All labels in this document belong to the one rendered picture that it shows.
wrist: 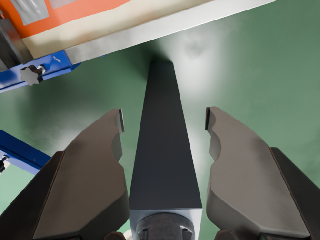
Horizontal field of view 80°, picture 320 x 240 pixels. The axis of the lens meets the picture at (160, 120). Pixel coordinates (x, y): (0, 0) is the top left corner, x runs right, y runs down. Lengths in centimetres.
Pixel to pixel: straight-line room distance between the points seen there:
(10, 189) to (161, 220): 71
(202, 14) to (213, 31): 104
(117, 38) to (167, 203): 41
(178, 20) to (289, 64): 142
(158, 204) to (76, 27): 47
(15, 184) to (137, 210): 62
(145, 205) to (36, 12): 52
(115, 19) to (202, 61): 111
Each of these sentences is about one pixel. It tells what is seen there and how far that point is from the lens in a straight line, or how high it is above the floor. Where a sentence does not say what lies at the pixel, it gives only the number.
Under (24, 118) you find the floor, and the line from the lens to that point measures 212.
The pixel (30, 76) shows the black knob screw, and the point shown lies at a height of 106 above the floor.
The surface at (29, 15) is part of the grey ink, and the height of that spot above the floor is 96.
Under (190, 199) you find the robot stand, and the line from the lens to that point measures 52.
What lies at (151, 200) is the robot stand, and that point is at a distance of 51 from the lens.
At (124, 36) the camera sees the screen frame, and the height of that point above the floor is 99.
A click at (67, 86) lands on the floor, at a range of 176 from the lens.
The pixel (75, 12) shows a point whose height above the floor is 95.
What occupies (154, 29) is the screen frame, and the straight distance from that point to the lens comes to 48.
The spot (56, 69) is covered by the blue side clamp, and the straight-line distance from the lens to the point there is 55.
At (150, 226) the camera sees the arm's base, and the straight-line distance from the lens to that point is 51.
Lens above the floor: 147
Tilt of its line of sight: 58 degrees down
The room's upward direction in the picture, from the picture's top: 180 degrees counter-clockwise
